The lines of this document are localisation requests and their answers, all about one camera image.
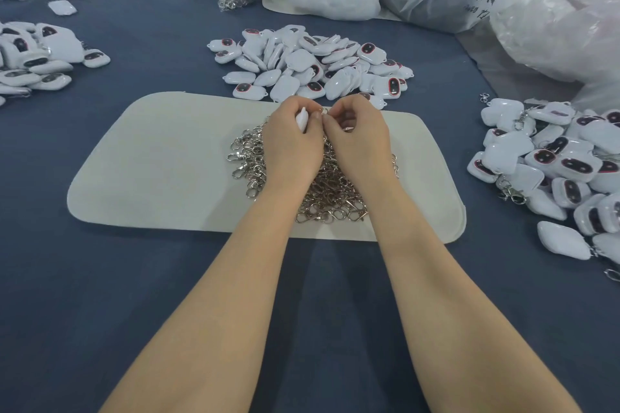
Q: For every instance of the person's left forearm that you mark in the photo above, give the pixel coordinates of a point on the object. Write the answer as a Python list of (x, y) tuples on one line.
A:
[(218, 311)]

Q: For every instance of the person's right forearm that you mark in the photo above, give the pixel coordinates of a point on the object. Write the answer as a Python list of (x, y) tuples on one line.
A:
[(455, 311)]

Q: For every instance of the cream felt work mat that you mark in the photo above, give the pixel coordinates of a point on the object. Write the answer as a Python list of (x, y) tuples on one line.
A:
[(150, 164)]

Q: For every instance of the white fob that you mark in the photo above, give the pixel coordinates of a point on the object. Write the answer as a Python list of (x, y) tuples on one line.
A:
[(302, 119)]

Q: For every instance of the crumpled clear plastic bag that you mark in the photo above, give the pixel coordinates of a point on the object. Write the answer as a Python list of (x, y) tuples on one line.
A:
[(568, 32)]

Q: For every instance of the person's left hand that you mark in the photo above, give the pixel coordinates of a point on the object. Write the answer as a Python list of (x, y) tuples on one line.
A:
[(289, 154)]

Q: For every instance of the person's right hand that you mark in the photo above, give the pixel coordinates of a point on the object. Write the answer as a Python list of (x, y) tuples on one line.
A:
[(363, 146)]

